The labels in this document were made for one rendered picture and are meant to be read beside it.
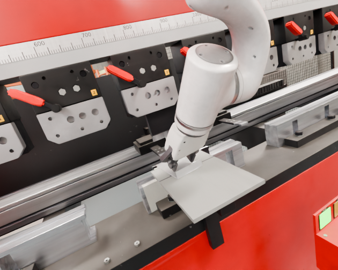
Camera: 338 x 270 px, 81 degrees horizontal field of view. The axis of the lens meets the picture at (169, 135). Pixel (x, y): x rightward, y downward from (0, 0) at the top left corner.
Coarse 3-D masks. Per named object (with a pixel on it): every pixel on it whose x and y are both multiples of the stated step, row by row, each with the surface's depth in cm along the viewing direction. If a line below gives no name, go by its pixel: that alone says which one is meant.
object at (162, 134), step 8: (152, 112) 58; (160, 112) 59; (168, 112) 60; (152, 120) 58; (160, 120) 59; (168, 120) 60; (152, 128) 59; (160, 128) 60; (168, 128) 61; (152, 136) 59; (160, 136) 61
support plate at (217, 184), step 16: (208, 160) 57; (160, 176) 55; (192, 176) 51; (208, 176) 49; (224, 176) 47; (240, 176) 45; (256, 176) 43; (176, 192) 46; (192, 192) 44; (208, 192) 43; (224, 192) 41; (240, 192) 40; (192, 208) 39; (208, 208) 38
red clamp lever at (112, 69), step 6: (108, 66) 45; (114, 66) 45; (114, 72) 45; (120, 72) 46; (126, 72) 47; (120, 78) 48; (126, 78) 47; (132, 78) 47; (138, 84) 48; (144, 84) 48
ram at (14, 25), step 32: (0, 0) 39; (32, 0) 41; (64, 0) 43; (96, 0) 45; (128, 0) 48; (160, 0) 50; (320, 0) 72; (0, 32) 40; (32, 32) 42; (64, 32) 44; (160, 32) 52; (192, 32) 55; (0, 64) 40; (32, 64) 43; (64, 64) 45
